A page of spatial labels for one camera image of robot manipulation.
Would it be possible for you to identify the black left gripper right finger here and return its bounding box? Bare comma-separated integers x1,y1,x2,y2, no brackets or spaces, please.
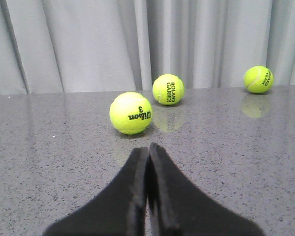
147,143,264,236

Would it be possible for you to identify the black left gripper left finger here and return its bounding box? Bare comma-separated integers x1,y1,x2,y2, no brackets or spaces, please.
44,147,148,236

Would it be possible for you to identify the Wilson 3 tennis ball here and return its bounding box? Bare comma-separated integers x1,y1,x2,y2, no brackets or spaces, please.
109,92,153,135

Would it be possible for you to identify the Roland Garros tennis ball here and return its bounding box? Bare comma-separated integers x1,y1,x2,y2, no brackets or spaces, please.
152,74,185,105

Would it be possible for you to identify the Head Team tennis ball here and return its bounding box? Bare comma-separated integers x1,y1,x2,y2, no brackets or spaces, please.
243,66,274,94

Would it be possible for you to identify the grey pleated curtain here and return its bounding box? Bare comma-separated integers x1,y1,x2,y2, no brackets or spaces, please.
0,0,295,94

